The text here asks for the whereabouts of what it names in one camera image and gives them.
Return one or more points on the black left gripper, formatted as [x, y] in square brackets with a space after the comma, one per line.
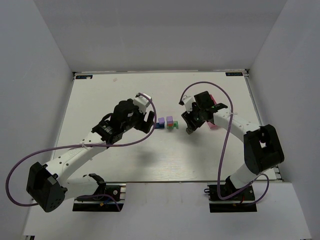
[141, 120]

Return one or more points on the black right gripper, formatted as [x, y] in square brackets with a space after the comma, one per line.
[191, 120]

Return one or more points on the grey house block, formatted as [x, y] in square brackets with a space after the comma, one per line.
[189, 131]

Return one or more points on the dark blue rectangular block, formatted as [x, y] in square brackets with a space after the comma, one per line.
[159, 126]

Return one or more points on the green hospital arch block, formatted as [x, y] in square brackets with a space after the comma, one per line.
[175, 126]

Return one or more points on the purple printed cube block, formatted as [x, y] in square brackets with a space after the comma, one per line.
[169, 119]

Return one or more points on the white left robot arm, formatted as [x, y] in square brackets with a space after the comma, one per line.
[49, 184]

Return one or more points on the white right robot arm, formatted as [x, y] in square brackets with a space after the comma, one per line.
[261, 144]

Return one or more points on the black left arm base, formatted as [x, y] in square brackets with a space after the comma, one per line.
[109, 199]

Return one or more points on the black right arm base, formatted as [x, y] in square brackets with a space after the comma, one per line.
[240, 203]

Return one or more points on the right corner label sticker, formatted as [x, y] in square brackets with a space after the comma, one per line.
[234, 74]

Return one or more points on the corner label sticker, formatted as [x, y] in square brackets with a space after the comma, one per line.
[234, 74]
[83, 77]

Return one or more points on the left corner label sticker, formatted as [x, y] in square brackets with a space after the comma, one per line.
[83, 77]

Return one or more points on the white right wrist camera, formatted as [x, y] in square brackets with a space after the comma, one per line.
[188, 102]

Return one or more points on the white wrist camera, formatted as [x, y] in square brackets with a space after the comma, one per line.
[141, 102]
[188, 102]

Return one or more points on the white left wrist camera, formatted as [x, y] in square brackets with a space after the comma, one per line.
[141, 102]

